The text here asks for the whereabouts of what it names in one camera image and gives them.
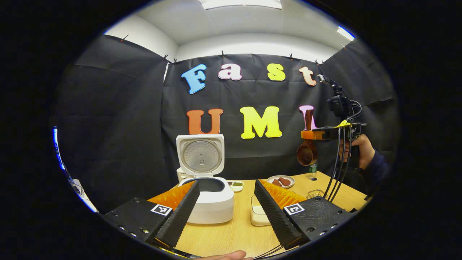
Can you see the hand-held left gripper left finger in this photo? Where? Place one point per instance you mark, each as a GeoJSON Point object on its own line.
{"type": "Point", "coordinates": [178, 216]}

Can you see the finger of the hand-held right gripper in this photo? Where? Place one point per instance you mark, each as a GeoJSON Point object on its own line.
{"type": "Point", "coordinates": [312, 135]}

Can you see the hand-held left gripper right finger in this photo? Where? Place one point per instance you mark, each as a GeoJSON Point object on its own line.
{"type": "Point", "coordinates": [276, 216]}

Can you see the clear container of rice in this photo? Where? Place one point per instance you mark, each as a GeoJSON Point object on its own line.
{"type": "Point", "coordinates": [258, 216]}

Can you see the wooden spoon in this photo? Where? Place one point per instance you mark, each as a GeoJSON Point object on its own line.
{"type": "Point", "coordinates": [306, 153]}

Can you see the white rice cooker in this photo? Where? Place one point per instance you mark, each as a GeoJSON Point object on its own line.
{"type": "Point", "coordinates": [213, 206]}

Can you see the white round plate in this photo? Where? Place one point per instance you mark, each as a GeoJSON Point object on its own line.
{"type": "Point", "coordinates": [285, 186]}

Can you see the brown meat piece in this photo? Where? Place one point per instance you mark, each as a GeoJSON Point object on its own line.
{"type": "Point", "coordinates": [276, 182]}
{"type": "Point", "coordinates": [285, 181]}

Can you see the clear green-label water bottle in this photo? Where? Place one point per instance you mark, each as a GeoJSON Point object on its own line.
{"type": "Point", "coordinates": [313, 170]}

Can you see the white toaster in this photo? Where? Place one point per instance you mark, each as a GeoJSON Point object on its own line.
{"type": "Point", "coordinates": [180, 175]}

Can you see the white divided sauce dish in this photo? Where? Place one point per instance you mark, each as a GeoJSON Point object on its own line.
{"type": "Point", "coordinates": [236, 185]}

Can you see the small ceiling light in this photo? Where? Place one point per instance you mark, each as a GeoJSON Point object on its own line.
{"type": "Point", "coordinates": [345, 33]}

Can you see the white device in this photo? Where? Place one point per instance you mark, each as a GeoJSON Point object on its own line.
{"type": "Point", "coordinates": [82, 195]}

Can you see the black backdrop cloth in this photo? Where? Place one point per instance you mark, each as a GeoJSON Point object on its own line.
{"type": "Point", "coordinates": [115, 126]}

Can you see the white blue banner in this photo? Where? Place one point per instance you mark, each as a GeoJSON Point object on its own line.
{"type": "Point", "coordinates": [57, 151]}

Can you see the large ceiling light panel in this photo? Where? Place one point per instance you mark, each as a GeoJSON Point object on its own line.
{"type": "Point", "coordinates": [242, 3]}

